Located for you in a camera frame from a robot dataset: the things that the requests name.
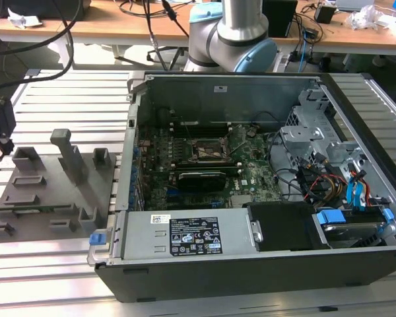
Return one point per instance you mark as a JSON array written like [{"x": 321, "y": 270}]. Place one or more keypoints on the small black box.
[{"x": 325, "y": 13}]

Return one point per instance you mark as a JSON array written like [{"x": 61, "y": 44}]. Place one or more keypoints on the clear plastic bag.
[{"x": 366, "y": 16}]

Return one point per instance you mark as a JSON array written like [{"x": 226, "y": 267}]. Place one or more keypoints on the metal locking lever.
[{"x": 187, "y": 130}]

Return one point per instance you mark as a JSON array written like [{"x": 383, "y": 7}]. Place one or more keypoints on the blue case latch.
[{"x": 97, "y": 238}]

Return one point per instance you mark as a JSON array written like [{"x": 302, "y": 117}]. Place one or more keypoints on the black plastic shroud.
[{"x": 283, "y": 228}]

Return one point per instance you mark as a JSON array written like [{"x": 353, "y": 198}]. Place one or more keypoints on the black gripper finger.
[{"x": 0, "y": 119}]

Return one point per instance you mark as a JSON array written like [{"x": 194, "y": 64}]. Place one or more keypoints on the black graphics card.
[{"x": 201, "y": 181}]

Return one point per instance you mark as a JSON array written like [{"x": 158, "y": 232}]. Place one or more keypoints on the blue expansion slot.
[{"x": 173, "y": 193}]

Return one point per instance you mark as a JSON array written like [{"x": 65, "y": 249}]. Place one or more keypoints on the silver chipset heatsink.
[{"x": 241, "y": 201}]

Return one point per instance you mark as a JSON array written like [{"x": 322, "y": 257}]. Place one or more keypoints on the grey parts rack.
[{"x": 85, "y": 195}]

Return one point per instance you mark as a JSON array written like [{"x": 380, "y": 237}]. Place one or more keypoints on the black PC case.
[{"x": 217, "y": 280}]

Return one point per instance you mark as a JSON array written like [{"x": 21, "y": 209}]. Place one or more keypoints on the wooden desk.
[
  {"x": 349, "y": 39},
  {"x": 36, "y": 29}
]

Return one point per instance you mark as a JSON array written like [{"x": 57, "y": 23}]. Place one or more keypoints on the silver power supply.
[{"x": 142, "y": 237}]

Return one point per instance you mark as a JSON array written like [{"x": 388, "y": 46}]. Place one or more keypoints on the hard disk blue carrier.
[{"x": 330, "y": 218}]

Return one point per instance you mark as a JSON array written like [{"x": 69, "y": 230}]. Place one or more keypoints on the silver metal drive cage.
[{"x": 300, "y": 137}]

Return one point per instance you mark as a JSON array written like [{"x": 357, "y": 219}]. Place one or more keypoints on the crumpled white paper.
[{"x": 19, "y": 18}]

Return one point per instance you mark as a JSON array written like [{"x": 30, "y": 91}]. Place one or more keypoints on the round coin battery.
[{"x": 250, "y": 132}]

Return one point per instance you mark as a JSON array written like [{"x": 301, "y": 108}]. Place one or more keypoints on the CPU socket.
[{"x": 203, "y": 155}]

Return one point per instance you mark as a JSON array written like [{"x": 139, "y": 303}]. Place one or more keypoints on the green motherboard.
[{"x": 260, "y": 158}]

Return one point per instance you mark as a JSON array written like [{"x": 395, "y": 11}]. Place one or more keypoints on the black bag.
[{"x": 36, "y": 6}]

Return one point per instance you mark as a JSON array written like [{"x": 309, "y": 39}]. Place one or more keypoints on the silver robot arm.
[{"x": 231, "y": 36}]

